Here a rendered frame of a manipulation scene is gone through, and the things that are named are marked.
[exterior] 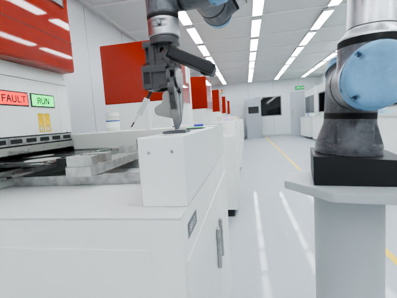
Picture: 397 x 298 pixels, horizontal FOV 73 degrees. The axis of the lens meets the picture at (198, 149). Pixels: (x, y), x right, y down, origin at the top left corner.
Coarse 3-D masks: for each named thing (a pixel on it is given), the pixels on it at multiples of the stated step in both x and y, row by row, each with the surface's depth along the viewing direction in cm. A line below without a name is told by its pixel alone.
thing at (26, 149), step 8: (40, 144) 97; (48, 144) 101; (56, 144) 105; (64, 144) 110; (72, 144) 115; (0, 152) 81; (8, 152) 84; (16, 152) 87; (24, 152) 90; (32, 152) 93; (32, 168) 93; (40, 168) 96; (48, 168) 101; (0, 176) 81; (8, 176) 84; (16, 176) 86
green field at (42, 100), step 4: (32, 96) 96; (36, 96) 97; (40, 96) 99; (44, 96) 101; (48, 96) 104; (52, 96) 105; (32, 100) 96; (36, 100) 97; (40, 100) 99; (44, 100) 101; (48, 100) 103; (52, 100) 105; (32, 104) 96; (36, 104) 97; (40, 104) 99; (44, 104) 101; (48, 104) 103; (52, 104) 105
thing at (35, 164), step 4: (0, 164) 77; (4, 164) 77; (8, 164) 77; (12, 164) 77; (16, 164) 76; (20, 164) 76; (24, 164) 76; (28, 164) 76; (32, 164) 75; (36, 164) 75; (40, 164) 75; (44, 164) 75
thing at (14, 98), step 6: (0, 90) 83; (0, 96) 83; (6, 96) 85; (12, 96) 88; (18, 96) 90; (24, 96) 92; (0, 102) 83; (6, 102) 85; (12, 102) 87; (18, 102) 90; (24, 102) 92
